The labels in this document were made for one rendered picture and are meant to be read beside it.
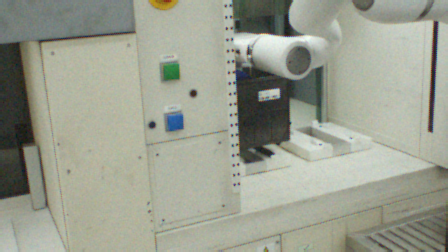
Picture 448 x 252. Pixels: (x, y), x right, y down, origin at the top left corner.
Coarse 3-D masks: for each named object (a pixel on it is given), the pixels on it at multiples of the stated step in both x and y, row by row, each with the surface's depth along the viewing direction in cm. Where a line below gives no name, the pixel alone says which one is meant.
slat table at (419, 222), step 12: (408, 216) 139; (420, 216) 139; (432, 216) 139; (444, 216) 138; (372, 228) 134; (384, 228) 134; (396, 228) 135; (408, 228) 133; (420, 228) 133; (432, 228) 133; (444, 228) 133; (348, 240) 131; (360, 240) 129; (372, 240) 132; (384, 240) 128; (396, 240) 128; (408, 240) 127; (420, 240) 128; (444, 240) 127
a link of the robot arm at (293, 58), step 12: (264, 36) 125; (276, 36) 123; (264, 48) 121; (276, 48) 117; (288, 48) 115; (300, 48) 115; (264, 60) 121; (276, 60) 116; (288, 60) 115; (300, 60) 116; (312, 60) 118; (276, 72) 119; (288, 72) 116; (300, 72) 117
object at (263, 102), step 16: (240, 32) 149; (240, 64) 144; (240, 80) 136; (256, 80) 137; (272, 80) 139; (288, 80) 141; (240, 96) 137; (256, 96) 138; (272, 96) 140; (288, 96) 142; (240, 112) 138; (256, 112) 139; (272, 112) 142; (288, 112) 143; (240, 128) 139; (256, 128) 141; (272, 128) 143; (288, 128) 145; (240, 144) 140; (256, 144) 142
